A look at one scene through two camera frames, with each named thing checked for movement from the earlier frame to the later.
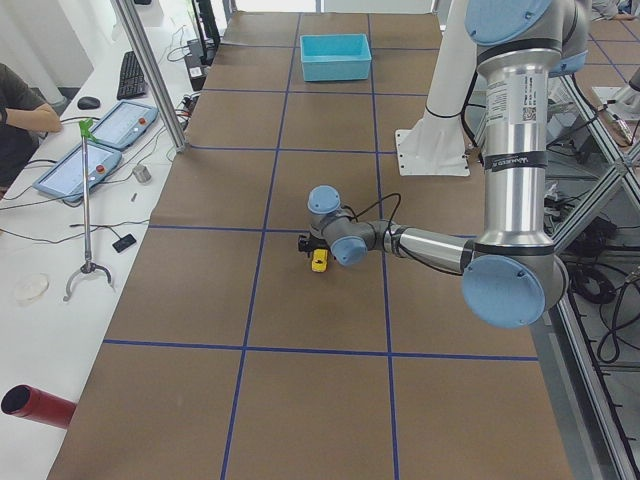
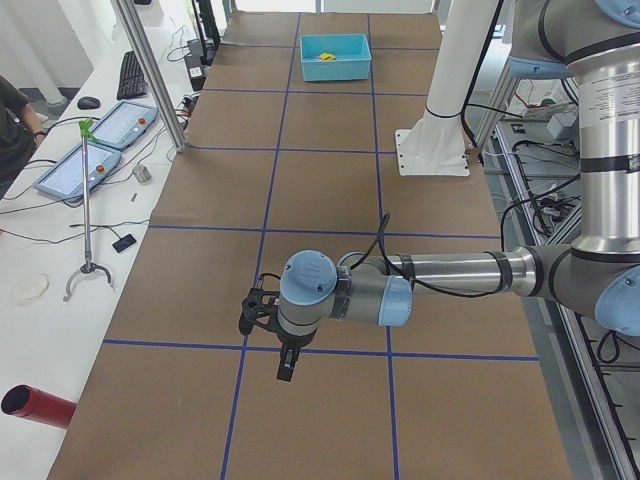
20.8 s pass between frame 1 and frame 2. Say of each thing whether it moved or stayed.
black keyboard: stayed
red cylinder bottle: stayed
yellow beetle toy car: moved
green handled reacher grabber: stayed
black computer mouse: stayed
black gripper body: moved
